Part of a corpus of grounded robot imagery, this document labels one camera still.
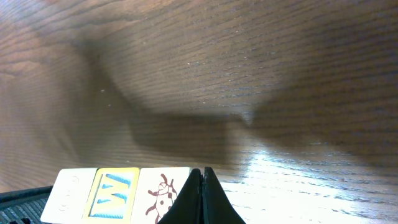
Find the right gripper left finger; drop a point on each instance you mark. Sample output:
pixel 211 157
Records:
pixel 187 208

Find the white block green side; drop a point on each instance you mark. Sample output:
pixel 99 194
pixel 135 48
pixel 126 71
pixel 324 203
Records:
pixel 68 196

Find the yellow block letter O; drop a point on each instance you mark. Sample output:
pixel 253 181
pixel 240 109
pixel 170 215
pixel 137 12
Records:
pixel 111 196

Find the white ladybug block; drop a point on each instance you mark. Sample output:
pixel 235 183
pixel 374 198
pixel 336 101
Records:
pixel 156 192

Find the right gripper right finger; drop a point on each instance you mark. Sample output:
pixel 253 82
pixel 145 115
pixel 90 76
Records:
pixel 215 205

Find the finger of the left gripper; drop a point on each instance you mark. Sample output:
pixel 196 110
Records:
pixel 24 206

